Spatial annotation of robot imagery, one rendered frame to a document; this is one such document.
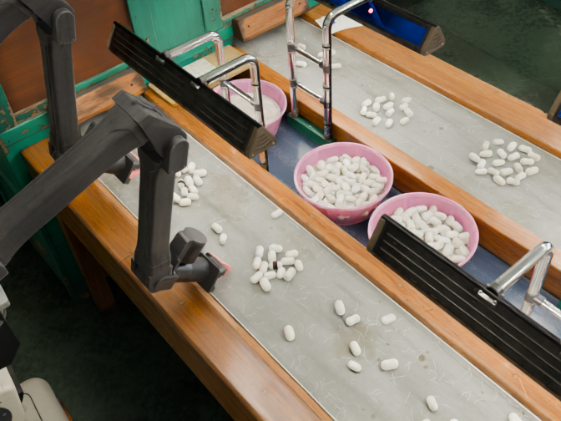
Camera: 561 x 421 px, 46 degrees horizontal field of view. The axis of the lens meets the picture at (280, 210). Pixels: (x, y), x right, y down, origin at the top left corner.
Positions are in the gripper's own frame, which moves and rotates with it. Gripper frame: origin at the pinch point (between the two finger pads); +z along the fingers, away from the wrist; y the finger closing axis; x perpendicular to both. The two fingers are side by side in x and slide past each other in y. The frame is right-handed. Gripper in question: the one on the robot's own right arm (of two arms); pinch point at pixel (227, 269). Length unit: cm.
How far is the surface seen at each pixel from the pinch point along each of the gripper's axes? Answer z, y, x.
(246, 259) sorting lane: 5.6, 0.3, -2.6
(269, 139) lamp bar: -7.8, 0.0, -33.9
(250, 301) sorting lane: 0.0, -10.2, 2.0
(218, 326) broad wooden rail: -9.7, -12.1, 6.9
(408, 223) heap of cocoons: 33.8, -19.4, -26.9
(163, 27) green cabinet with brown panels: 18, 78, -37
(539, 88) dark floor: 212, 37, -80
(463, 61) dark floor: 207, 78, -76
